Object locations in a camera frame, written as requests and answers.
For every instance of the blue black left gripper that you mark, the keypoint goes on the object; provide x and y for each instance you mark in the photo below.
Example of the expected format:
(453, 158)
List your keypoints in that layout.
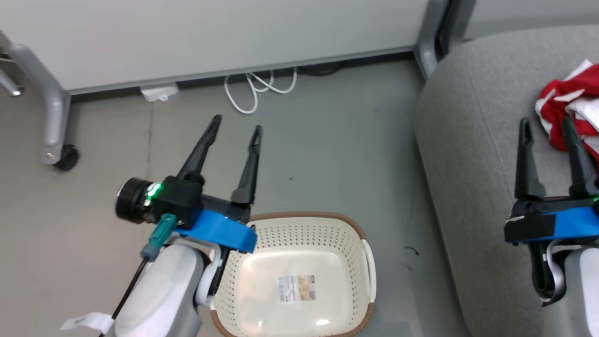
(220, 231)

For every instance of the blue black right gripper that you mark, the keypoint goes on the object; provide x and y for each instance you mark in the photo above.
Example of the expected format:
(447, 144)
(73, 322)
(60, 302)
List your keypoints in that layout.
(557, 220)

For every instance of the red shirt with white lettering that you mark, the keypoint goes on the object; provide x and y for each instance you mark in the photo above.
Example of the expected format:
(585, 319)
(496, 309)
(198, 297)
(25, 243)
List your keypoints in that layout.
(554, 100)

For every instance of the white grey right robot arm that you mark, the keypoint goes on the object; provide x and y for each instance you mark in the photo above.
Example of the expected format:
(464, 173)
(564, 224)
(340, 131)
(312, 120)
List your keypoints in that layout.
(578, 290)

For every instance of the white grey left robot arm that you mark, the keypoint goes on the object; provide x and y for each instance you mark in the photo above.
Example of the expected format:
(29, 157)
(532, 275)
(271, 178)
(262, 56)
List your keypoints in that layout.
(159, 290)

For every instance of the cream perforated laundry basket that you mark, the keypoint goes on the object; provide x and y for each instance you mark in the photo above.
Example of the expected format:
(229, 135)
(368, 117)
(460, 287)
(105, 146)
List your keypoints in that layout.
(290, 243)

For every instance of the grey fabric sofa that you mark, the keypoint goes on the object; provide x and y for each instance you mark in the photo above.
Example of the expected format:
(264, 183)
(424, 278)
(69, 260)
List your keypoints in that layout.
(477, 140)

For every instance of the white power adapter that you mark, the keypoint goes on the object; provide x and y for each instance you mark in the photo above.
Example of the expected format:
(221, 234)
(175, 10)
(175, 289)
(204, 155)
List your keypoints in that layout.
(160, 91)

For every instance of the wide white partition panel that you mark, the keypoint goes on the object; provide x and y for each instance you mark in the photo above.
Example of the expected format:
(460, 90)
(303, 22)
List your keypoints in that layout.
(210, 32)

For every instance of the paper label sticker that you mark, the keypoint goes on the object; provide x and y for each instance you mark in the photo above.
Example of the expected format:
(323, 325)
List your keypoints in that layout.
(298, 288)

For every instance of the narrow white partition panel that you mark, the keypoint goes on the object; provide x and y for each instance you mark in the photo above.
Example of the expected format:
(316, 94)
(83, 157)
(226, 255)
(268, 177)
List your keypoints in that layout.
(533, 14)

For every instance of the black caster wheel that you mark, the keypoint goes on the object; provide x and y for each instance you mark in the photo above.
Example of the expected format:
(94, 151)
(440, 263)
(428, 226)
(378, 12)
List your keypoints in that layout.
(68, 157)

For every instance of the small black floor scrap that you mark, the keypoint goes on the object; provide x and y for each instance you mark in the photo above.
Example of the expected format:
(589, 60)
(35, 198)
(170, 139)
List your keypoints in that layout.
(412, 251)

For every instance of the grey partition leg with caster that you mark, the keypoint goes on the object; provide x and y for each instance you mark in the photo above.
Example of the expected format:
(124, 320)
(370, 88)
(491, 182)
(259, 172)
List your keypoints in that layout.
(51, 107)

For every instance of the grey metal chair leg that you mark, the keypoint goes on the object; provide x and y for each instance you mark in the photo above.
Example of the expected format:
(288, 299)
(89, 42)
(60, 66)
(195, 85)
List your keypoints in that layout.
(9, 86)

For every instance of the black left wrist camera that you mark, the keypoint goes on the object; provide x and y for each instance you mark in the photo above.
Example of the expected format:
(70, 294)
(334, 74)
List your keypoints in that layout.
(178, 199)

